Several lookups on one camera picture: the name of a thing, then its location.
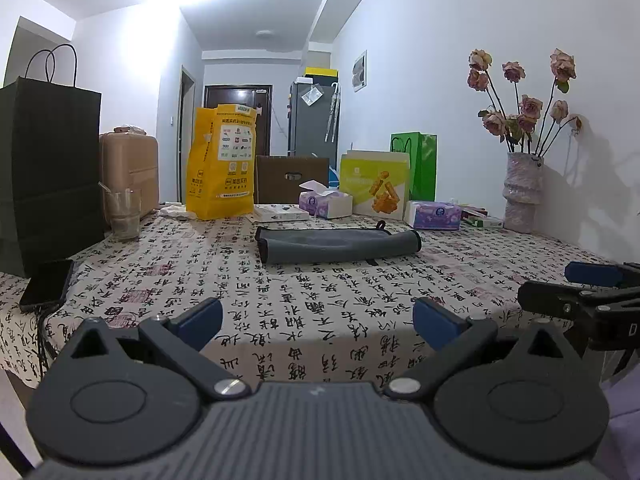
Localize small green and red boxes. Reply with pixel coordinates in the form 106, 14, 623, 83
460, 204, 506, 230

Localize black smartphone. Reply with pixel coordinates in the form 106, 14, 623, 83
19, 258, 75, 311

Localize printed calligraphy tablecloth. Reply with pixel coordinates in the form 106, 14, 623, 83
0, 204, 640, 392

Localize black charging cable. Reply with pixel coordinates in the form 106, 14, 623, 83
33, 304, 60, 378

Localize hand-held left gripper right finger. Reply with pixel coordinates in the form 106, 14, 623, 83
383, 296, 584, 404

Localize beige suitcase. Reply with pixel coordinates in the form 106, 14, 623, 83
98, 130, 160, 222

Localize framed wall picture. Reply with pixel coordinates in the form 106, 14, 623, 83
351, 49, 369, 93

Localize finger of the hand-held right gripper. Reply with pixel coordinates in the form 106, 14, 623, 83
564, 260, 640, 290
517, 281, 640, 322

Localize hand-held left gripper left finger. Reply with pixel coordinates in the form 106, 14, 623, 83
65, 297, 251, 402

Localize yellow-green snack box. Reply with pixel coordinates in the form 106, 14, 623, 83
339, 150, 412, 222

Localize purple tissue box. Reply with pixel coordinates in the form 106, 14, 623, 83
298, 179, 354, 220
403, 199, 463, 232

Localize person's pale clothing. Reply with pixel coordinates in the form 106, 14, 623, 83
592, 350, 640, 480

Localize yellow box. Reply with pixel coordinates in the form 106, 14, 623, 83
304, 66, 339, 84

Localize grey pouch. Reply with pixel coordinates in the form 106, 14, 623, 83
255, 220, 422, 267

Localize hanging white umbrella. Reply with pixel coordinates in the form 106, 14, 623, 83
324, 82, 342, 144

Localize dark brown door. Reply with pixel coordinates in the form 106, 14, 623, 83
203, 84, 274, 157

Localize crumpled white tissue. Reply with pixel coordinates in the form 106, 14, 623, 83
158, 202, 197, 220

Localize textured white vase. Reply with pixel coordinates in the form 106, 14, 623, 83
502, 152, 545, 235

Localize brown cardboard box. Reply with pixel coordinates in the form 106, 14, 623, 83
255, 155, 331, 206

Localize white flat box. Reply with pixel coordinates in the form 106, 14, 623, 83
251, 203, 311, 223

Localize yellow plastic bag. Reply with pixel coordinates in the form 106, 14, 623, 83
186, 103, 259, 221

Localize grey refrigerator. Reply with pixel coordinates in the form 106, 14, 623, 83
287, 79, 341, 161

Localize dried pink roses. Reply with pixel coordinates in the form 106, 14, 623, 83
466, 48, 584, 157

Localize green paper bag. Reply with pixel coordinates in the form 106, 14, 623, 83
390, 131, 438, 202

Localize black paper bag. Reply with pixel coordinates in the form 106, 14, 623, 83
0, 43, 106, 280

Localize clear drinking glass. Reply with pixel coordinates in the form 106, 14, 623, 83
102, 187, 144, 242

